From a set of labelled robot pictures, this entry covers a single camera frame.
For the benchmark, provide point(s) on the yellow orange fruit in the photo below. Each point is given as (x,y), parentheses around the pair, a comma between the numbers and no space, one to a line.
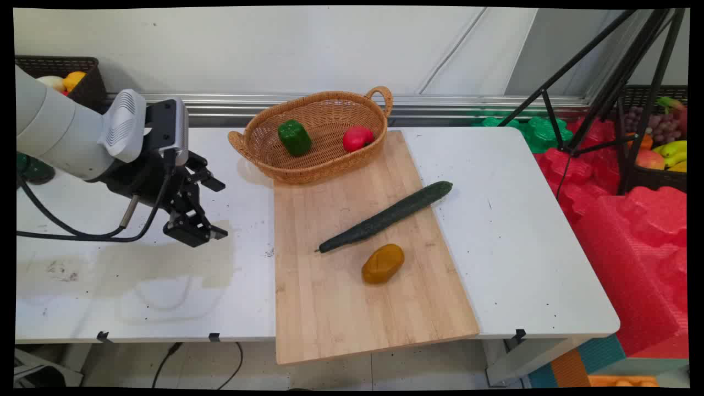
(74,80)

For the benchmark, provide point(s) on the dark green cucumber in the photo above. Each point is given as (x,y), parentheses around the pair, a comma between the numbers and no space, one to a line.
(385,217)

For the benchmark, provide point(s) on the small dark woven basket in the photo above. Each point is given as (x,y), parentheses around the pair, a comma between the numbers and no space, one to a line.
(91,88)

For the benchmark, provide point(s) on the green foam mat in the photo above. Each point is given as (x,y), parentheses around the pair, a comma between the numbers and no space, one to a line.
(542,135)

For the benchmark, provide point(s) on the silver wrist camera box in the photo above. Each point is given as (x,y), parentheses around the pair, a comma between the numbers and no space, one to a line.
(174,129)

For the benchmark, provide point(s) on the small orange fruit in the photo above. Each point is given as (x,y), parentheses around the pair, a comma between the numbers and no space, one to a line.
(644,141)

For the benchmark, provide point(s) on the small red foam mat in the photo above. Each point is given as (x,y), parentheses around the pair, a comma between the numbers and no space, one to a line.
(577,176)

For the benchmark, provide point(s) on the large red foam mat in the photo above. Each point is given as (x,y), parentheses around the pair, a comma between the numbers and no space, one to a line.
(638,264)

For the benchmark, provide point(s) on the orange foam mat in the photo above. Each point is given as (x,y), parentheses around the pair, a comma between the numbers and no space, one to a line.
(572,368)

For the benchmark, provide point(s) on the dark green round object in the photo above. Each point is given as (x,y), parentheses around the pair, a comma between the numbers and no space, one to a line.
(34,171)

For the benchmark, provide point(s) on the red apple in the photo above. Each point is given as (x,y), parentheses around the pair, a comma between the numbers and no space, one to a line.
(357,138)

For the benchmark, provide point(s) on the black tripod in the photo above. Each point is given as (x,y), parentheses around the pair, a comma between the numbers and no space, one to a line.
(621,71)

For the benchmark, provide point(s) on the black table clip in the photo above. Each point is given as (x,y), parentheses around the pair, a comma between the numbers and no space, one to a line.
(103,336)
(214,336)
(520,334)

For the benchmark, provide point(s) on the white table leg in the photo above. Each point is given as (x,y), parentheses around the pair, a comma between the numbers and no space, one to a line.
(528,360)

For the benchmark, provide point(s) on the green bell pepper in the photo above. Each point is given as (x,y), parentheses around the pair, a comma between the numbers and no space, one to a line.
(295,137)

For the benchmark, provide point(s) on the aluminium wall rail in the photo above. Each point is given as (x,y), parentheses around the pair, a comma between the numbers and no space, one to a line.
(440,102)

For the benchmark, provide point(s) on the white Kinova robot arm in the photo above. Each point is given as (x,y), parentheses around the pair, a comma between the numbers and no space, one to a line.
(55,126)

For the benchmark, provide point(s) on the purple grape bunch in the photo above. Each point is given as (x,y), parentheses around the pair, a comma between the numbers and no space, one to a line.
(663,127)

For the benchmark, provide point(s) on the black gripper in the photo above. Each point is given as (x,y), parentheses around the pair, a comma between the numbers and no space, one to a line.
(144,184)

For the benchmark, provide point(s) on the green and red vegetable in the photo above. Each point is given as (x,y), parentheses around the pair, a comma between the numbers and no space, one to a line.
(672,104)

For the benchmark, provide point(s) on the teal foam mat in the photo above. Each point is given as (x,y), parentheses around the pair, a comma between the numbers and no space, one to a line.
(602,352)

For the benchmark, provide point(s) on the wooden cutting board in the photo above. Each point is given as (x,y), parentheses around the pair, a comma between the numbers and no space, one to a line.
(352,308)

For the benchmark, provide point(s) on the large dark woven basket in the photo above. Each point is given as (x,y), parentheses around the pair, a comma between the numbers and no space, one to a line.
(660,179)

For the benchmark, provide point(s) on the pink orange peach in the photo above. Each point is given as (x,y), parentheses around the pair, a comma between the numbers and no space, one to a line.
(650,160)

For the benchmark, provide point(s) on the pale peach fruit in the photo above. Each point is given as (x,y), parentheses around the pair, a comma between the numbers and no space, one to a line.
(51,82)

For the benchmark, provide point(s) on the yellow green bananas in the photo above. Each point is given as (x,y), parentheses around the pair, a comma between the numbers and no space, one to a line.
(674,153)

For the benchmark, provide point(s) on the brown potato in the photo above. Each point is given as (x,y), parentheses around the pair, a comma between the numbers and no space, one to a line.
(383,264)

